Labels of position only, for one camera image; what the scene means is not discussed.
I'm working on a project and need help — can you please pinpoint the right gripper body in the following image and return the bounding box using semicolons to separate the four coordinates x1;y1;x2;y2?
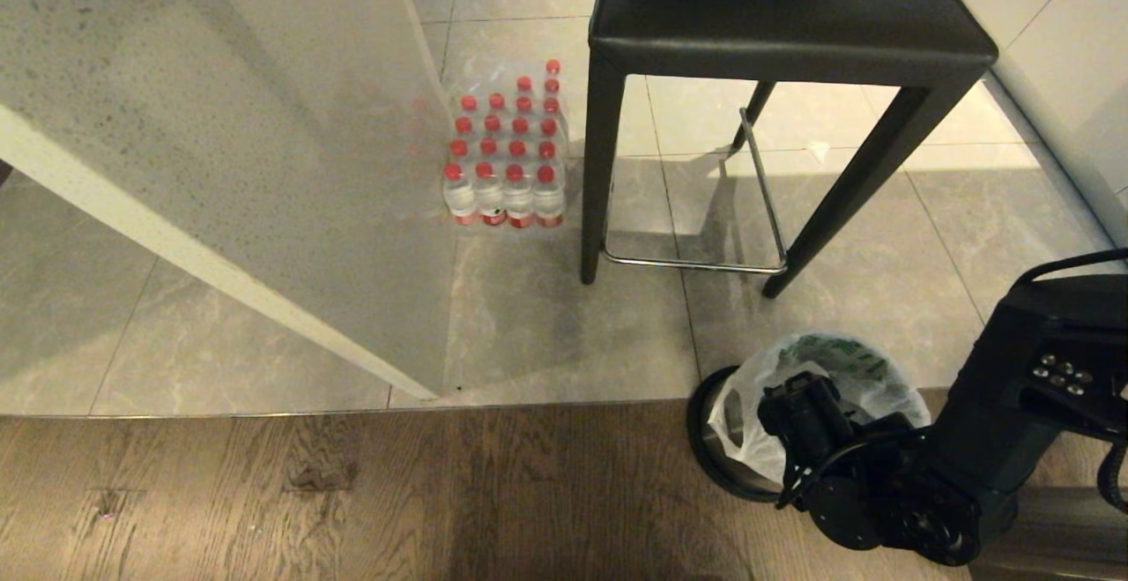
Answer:
758;372;861;467

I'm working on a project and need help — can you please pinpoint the white plastic trash bag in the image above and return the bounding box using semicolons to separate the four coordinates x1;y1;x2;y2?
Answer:
708;331;933;486

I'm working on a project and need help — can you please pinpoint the round steel bin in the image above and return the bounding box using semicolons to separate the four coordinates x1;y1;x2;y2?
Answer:
686;364;935;505

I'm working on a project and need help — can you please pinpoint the shrink-wrapped water bottle pack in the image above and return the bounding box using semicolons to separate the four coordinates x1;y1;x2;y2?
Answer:
441;57;570;230

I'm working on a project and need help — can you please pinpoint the grey stone kitchen island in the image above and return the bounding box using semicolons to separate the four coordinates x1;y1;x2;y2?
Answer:
0;0;460;402

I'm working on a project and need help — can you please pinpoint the black cable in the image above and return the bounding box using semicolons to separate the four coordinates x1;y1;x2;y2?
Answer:
1096;438;1128;517
1011;249;1128;292

